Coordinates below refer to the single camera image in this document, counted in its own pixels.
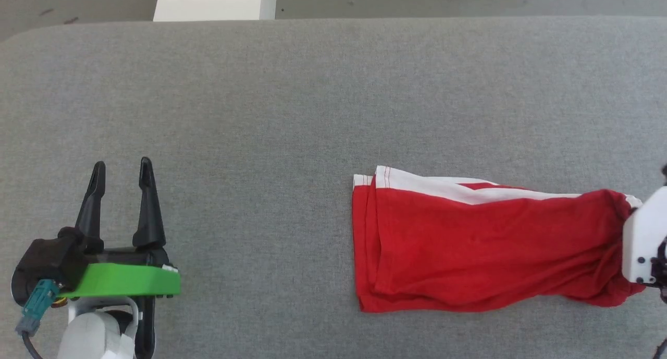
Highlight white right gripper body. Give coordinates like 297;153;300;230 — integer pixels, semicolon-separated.
622;186;667;303

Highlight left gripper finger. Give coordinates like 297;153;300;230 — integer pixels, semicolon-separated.
75;161;106;254
132;157;167;248

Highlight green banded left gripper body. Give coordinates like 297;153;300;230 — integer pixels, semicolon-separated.
61;244;182;359

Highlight red shorts with white stripes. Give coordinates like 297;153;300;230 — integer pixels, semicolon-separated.
352;165;647;314

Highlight black cable with teal connector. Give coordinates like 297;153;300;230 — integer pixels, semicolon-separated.
15;279;61;359

